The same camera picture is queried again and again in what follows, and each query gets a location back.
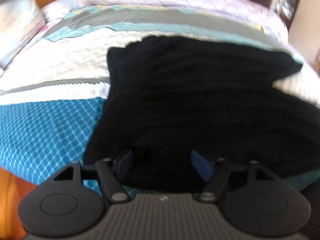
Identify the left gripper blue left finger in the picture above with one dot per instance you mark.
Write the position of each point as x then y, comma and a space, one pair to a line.
110, 173

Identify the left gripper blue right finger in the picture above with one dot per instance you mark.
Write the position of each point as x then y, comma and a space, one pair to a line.
215, 173

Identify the black pants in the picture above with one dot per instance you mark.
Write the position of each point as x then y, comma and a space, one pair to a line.
170, 96

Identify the patterned bed cover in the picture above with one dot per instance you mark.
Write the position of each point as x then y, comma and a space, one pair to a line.
52, 95

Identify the small lilac pillow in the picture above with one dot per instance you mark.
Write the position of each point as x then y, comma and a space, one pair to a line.
60, 8

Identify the floral pillow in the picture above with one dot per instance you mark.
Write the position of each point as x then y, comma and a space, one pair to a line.
21, 20

